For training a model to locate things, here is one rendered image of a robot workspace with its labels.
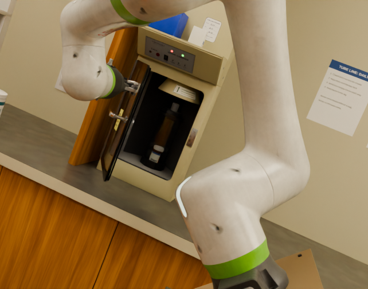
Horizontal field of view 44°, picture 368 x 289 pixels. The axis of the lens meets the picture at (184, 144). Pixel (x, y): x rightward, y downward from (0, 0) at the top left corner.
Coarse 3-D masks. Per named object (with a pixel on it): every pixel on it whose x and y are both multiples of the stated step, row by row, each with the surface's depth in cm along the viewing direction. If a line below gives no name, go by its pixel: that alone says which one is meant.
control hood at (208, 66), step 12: (144, 36) 160; (156, 36) 157; (168, 36) 156; (144, 48) 164; (180, 48) 157; (192, 48) 155; (204, 48) 153; (156, 60) 166; (204, 60) 156; (216, 60) 154; (204, 72) 160; (216, 72) 158; (216, 84) 163
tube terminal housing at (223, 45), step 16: (192, 16) 165; (208, 16) 164; (224, 16) 162; (224, 32) 163; (208, 48) 164; (224, 48) 163; (160, 64) 169; (176, 80) 168; (192, 80) 166; (208, 96) 166; (208, 112) 170; (192, 128) 168; (192, 144) 168; (128, 176) 174; (144, 176) 173; (176, 176) 170; (160, 192) 172
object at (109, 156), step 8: (136, 64) 165; (144, 64) 147; (136, 72) 158; (144, 72) 141; (136, 80) 152; (144, 80) 141; (128, 96) 157; (136, 96) 141; (128, 104) 151; (128, 112) 145; (120, 120) 156; (128, 120) 143; (112, 128) 169; (120, 128) 150; (112, 136) 162; (120, 136) 144; (112, 144) 155; (104, 152) 168; (112, 152) 149; (104, 160) 161; (112, 160) 145; (104, 168) 154; (104, 176) 148
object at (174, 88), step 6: (168, 78) 175; (162, 84) 175; (168, 84) 172; (174, 84) 171; (180, 84) 171; (162, 90) 172; (168, 90) 171; (174, 90) 170; (180, 90) 170; (186, 90) 171; (192, 90) 172; (198, 90) 175; (180, 96) 170; (186, 96) 170; (192, 96) 172; (198, 96) 175; (192, 102) 172; (198, 102) 175
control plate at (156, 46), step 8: (152, 40) 159; (152, 48) 162; (160, 48) 161; (168, 48) 159; (176, 48) 158; (152, 56) 165; (160, 56) 163; (168, 56) 162; (176, 56) 160; (184, 56) 159; (192, 56) 157; (176, 64) 163; (192, 64) 160; (192, 72) 163
